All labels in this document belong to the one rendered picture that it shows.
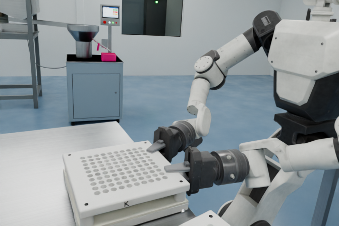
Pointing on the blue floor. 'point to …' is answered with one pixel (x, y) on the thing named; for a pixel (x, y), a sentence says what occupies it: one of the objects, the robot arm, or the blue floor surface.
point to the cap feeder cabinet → (94, 89)
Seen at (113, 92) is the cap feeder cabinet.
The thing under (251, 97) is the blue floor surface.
